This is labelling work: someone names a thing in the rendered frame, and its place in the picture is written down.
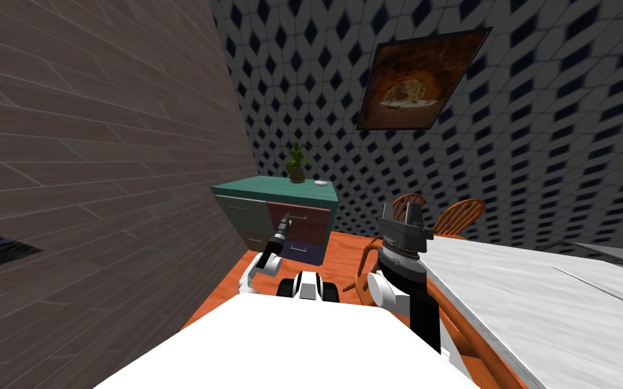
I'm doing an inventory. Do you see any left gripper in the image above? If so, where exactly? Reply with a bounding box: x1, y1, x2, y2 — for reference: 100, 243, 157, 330
274, 212, 293, 240

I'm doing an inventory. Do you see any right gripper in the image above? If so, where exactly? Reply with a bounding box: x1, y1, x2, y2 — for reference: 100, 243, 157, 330
376, 201, 434, 255

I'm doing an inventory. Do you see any orange wooden chair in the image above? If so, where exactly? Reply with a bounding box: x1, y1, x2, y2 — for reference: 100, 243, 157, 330
432, 197, 487, 238
342, 236, 530, 389
391, 192, 426, 224

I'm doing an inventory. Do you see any teal cabinet with drawers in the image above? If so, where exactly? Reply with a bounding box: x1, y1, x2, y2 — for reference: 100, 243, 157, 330
211, 141, 340, 267

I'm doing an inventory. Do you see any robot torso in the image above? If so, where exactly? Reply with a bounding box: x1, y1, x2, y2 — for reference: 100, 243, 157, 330
92, 269, 481, 389

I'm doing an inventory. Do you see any white marble table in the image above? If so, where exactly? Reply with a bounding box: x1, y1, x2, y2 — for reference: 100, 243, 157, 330
418, 234, 623, 389

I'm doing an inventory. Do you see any dark framed wall picture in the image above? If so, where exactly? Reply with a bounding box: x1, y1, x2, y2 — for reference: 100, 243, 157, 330
355, 26, 494, 132

